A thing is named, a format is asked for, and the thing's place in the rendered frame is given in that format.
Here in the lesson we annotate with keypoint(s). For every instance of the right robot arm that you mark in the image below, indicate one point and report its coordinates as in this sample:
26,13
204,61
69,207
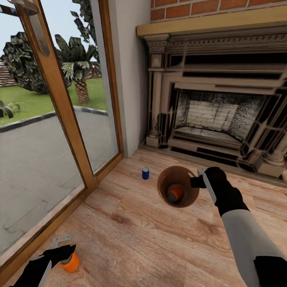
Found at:
259,260

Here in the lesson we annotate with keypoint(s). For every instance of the can of soda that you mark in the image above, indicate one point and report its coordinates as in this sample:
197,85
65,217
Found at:
175,194
71,264
145,173

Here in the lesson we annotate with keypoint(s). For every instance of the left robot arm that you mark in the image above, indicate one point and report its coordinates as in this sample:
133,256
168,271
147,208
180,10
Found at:
38,269

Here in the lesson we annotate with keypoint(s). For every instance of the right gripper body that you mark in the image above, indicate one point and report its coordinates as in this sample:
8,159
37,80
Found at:
196,182

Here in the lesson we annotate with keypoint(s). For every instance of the trash can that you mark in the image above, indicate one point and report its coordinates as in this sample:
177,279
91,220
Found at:
177,176

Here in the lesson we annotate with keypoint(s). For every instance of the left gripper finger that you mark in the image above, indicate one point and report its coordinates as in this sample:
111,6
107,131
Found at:
72,249

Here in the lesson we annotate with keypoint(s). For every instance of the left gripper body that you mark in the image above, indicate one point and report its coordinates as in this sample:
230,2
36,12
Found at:
61,253

